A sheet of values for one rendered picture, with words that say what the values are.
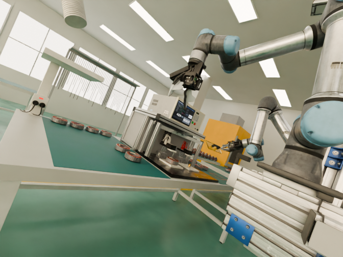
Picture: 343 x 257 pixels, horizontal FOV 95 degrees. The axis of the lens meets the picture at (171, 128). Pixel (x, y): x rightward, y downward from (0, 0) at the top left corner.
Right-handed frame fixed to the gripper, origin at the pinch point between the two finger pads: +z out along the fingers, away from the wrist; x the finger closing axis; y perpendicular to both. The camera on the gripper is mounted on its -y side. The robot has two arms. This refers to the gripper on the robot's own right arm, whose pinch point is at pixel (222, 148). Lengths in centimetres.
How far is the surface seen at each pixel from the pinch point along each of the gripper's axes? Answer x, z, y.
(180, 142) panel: -11.4, 38.9, 14.5
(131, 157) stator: 18, 23, 84
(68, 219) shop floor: 59, 106, 86
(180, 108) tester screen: -30, 14, 43
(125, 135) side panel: -12, 66, 64
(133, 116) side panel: -30, 57, 63
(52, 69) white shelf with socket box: -49, 67, 131
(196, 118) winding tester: -29.9, 14.3, 19.1
